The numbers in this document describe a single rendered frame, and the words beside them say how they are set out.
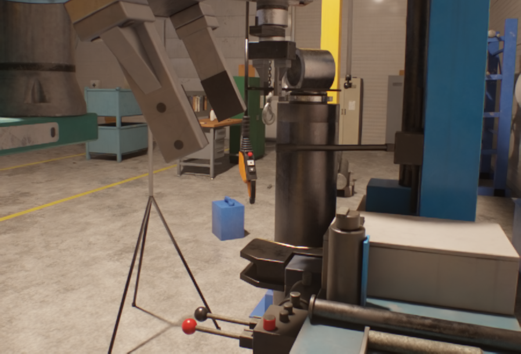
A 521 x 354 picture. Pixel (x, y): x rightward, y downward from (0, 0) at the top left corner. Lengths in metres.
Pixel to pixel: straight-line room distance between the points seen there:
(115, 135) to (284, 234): 7.91
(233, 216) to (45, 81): 3.70
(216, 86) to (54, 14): 0.59
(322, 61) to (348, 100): 10.17
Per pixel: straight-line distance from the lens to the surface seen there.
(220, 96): 0.39
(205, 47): 0.40
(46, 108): 0.91
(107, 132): 9.36
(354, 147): 1.31
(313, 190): 1.44
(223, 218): 4.45
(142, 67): 0.26
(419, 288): 1.03
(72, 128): 0.96
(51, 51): 0.93
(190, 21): 0.40
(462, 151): 1.38
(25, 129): 0.87
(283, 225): 1.50
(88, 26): 0.25
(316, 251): 1.46
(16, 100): 0.92
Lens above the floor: 1.51
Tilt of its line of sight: 6 degrees down
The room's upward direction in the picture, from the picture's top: 1 degrees clockwise
